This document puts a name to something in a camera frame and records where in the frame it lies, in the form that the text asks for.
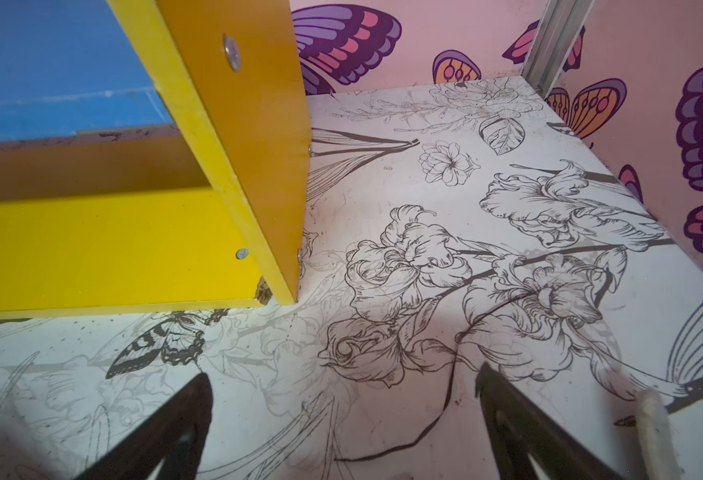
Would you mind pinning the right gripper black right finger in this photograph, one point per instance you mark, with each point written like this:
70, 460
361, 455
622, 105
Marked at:
523, 438

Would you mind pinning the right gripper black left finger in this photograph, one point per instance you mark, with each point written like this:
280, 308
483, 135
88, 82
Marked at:
168, 444

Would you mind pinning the yellow wooden bookshelf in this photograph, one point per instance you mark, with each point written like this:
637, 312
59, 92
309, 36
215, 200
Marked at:
153, 156

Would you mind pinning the aluminium frame post right rear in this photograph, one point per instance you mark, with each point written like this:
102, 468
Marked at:
556, 35

